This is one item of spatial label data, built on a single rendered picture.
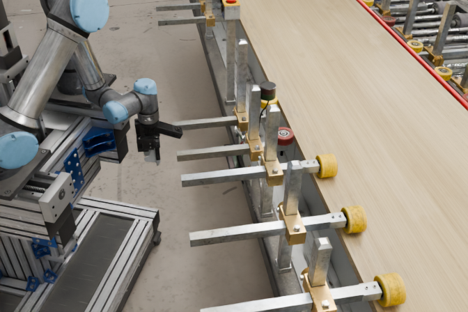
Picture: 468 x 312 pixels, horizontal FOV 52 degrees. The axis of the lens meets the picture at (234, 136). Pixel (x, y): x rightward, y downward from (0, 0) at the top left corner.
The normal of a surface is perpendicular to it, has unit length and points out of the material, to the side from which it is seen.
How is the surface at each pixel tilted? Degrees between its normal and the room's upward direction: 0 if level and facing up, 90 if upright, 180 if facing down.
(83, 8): 84
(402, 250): 0
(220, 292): 0
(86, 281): 0
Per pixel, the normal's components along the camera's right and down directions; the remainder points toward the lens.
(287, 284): 0.01, -0.79
